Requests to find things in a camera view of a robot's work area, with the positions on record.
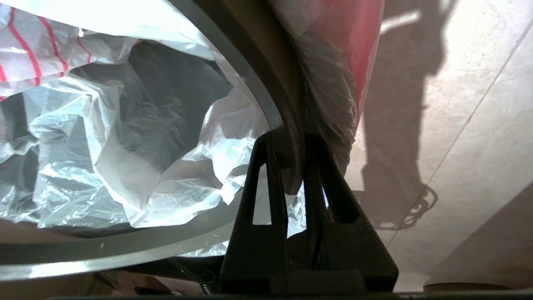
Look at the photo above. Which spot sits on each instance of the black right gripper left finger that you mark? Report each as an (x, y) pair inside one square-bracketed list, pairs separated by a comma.
[(258, 250)]

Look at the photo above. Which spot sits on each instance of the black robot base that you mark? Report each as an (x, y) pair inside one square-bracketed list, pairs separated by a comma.
[(187, 275)]

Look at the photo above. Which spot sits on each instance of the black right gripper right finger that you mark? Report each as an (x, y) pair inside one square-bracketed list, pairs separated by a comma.
[(354, 250)]

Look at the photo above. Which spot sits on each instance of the new red-printed plastic bag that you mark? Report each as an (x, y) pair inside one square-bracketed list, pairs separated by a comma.
[(83, 166)]

